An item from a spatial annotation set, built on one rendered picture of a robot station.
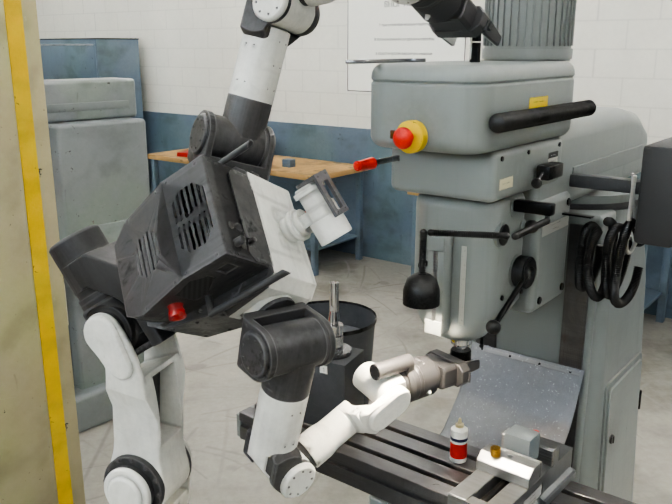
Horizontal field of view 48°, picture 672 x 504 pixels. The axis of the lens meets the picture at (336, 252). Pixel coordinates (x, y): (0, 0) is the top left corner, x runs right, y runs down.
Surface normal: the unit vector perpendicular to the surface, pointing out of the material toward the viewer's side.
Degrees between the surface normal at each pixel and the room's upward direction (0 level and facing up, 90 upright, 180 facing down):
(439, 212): 90
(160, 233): 75
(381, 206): 90
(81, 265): 90
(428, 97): 90
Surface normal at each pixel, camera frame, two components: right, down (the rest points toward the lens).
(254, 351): -0.77, 0.11
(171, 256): -0.73, -0.09
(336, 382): -0.45, 0.23
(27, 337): 0.79, 0.16
